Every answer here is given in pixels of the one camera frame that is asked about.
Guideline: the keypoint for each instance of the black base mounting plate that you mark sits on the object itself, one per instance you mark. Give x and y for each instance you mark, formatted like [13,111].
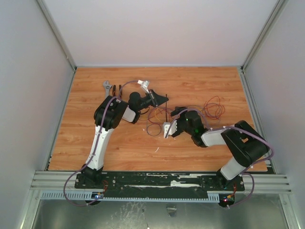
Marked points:
[158,183]

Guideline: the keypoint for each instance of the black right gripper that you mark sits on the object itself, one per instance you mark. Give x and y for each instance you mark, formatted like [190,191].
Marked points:
[180,123]

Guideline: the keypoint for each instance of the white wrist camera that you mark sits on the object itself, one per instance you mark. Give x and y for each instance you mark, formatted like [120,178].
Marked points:
[144,85]
[169,128]

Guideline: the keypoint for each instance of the silver adjustable wrench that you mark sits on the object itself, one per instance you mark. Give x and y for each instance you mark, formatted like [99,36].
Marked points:
[107,86]

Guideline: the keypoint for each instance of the grey slotted cable duct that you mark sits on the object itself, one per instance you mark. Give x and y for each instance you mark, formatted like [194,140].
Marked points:
[94,196]

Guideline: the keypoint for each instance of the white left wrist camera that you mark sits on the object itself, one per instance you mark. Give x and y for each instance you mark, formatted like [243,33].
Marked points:
[144,85]

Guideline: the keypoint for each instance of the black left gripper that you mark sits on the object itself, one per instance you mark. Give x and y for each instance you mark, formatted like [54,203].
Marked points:
[156,99]

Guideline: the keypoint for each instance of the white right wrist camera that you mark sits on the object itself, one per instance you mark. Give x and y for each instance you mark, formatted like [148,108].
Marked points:
[169,128]

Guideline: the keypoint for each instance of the orange handled pliers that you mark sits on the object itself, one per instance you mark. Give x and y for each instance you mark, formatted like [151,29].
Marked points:
[117,90]

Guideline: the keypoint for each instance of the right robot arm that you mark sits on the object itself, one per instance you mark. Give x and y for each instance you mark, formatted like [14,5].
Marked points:
[245,144]

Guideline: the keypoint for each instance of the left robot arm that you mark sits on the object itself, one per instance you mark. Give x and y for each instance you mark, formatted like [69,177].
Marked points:
[107,117]

